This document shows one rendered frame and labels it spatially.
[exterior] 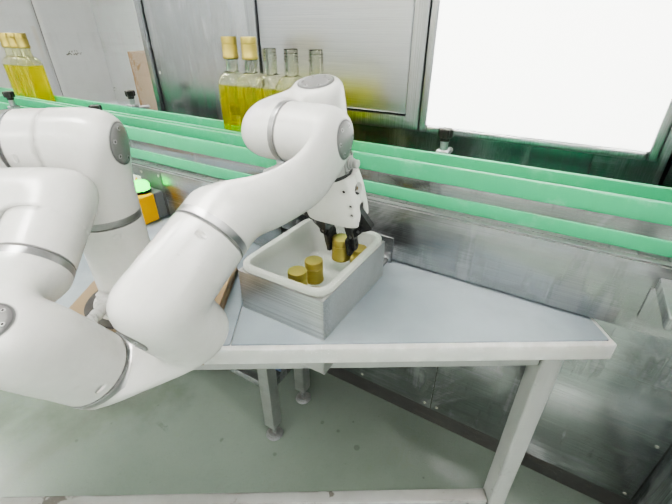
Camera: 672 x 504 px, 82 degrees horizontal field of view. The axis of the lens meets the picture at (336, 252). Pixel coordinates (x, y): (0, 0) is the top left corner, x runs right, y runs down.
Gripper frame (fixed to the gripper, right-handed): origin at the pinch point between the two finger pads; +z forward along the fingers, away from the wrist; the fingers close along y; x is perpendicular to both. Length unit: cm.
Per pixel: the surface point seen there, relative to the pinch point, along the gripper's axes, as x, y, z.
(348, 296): 9.0, -5.6, 3.3
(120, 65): -335, 565, 104
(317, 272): 6.2, 2.1, 3.1
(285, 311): 16.6, 2.0, 2.1
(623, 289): -9.4, -44.9, 4.8
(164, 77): -41, 84, -10
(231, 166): -7.5, 30.1, -6.1
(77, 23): -324, 600, 44
